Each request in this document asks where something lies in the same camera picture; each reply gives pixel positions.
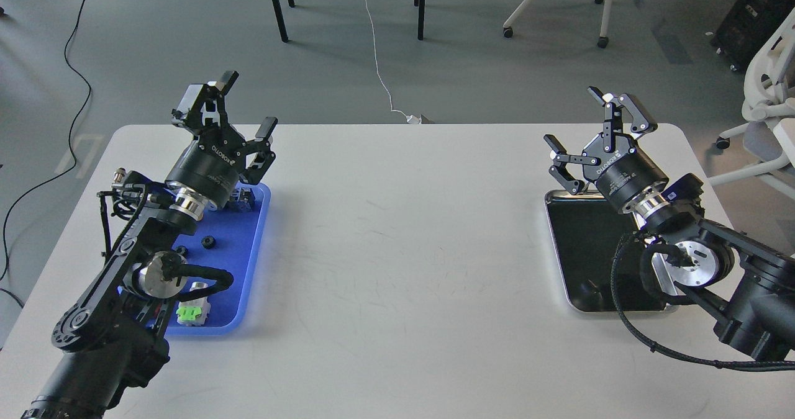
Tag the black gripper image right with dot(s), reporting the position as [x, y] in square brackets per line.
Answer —
[620, 175]

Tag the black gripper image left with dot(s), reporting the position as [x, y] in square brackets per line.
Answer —
[212, 162]

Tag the small black gear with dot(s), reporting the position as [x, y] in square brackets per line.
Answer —
[208, 242]

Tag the silver metal tray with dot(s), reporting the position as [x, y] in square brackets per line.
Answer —
[586, 231]

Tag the blue plastic tray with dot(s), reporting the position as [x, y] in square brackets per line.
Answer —
[238, 238]

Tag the white office chair right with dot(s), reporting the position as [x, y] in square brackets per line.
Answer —
[768, 113]

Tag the black cabinet top right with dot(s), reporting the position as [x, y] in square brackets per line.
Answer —
[746, 27]

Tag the green button blue switch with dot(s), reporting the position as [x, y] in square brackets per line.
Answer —
[241, 199]

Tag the green grey push button switch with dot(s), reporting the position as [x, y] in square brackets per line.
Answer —
[193, 313]

